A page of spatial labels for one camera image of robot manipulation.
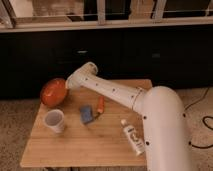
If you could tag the blue sponge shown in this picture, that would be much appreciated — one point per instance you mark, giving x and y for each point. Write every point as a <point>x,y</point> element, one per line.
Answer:
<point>86,114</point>

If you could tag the orange ceramic bowl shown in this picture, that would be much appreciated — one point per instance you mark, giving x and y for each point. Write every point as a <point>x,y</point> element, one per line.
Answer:
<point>53,92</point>

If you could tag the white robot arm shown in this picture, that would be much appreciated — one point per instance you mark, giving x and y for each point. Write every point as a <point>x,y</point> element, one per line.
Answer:
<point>165,127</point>

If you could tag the dark cabinet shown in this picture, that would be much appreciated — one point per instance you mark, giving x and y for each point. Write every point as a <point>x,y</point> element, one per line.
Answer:
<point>174,56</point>

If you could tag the white window frame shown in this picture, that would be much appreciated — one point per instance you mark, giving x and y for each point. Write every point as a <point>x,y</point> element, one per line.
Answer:
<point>45,15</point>

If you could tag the white paper cup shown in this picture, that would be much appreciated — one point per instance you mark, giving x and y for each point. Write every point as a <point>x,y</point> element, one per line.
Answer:
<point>54,119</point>

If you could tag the orange handled tool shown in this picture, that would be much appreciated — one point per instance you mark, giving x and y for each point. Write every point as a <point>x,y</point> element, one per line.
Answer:
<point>100,106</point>

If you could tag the wooden table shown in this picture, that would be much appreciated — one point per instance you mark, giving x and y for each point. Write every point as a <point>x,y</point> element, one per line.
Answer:
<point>99,143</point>

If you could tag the white plastic bottle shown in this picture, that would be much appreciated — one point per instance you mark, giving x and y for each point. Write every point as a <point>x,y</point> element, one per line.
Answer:
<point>134,139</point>

